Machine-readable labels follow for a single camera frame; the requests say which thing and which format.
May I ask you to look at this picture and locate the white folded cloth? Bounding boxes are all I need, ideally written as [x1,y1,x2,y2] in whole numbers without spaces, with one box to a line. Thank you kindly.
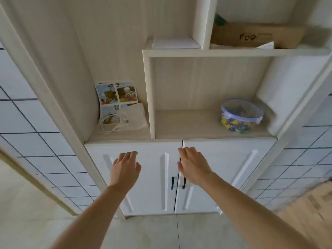
[102,103,149,131]

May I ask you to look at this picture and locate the cartoon picture sheet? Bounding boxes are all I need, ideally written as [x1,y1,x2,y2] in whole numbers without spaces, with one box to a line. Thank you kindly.
[94,81,138,122]

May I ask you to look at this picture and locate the white cabinet door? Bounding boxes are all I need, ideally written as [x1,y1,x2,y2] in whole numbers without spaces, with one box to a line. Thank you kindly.
[174,137,278,214]
[84,140,183,217]

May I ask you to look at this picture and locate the person's right forearm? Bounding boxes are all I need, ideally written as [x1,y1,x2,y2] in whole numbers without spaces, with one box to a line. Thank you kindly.
[192,173,316,249]

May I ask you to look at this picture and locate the clear container of toy blocks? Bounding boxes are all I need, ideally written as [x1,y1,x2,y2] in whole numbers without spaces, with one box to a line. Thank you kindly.
[221,98,264,133]

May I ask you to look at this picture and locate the white wooden cabinet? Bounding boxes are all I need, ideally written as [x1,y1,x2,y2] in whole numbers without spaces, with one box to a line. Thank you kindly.
[0,0,332,221]

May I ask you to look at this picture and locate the brown cardboard box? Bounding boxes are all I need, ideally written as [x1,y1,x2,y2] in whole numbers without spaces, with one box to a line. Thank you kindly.
[210,22,306,49]

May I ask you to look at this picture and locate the person's left forearm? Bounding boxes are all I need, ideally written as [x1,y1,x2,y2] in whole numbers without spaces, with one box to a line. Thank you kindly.
[50,184,130,249]

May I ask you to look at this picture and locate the white charging cable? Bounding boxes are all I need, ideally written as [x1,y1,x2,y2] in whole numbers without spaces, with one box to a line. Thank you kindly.
[99,113,129,134]

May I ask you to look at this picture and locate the person's right hand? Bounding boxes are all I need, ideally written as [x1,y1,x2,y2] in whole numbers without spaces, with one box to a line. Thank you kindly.
[177,146,217,184]

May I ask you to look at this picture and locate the person's left hand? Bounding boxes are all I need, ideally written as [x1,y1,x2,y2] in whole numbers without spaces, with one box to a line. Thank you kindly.
[109,151,142,192]

